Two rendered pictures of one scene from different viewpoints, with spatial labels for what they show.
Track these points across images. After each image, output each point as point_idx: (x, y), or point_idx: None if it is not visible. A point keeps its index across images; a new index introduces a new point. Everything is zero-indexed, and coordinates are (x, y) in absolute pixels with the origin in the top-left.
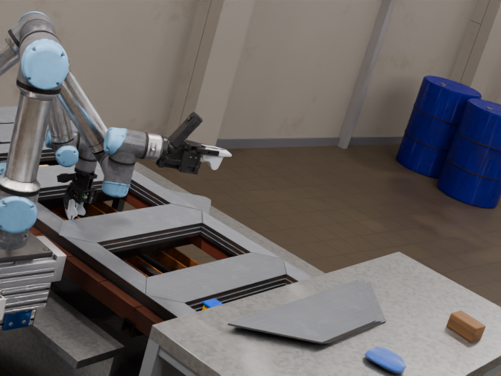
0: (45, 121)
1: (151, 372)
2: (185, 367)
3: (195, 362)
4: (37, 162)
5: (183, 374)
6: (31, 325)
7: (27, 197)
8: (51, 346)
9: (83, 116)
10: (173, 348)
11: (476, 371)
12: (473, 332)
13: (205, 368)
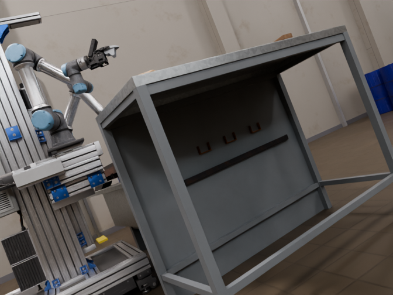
0: (31, 76)
1: (106, 139)
2: (106, 120)
3: (104, 112)
4: (39, 94)
5: (144, 145)
6: (115, 186)
7: (41, 109)
8: (120, 187)
9: (59, 74)
10: (100, 117)
11: (280, 41)
12: (283, 38)
13: (106, 109)
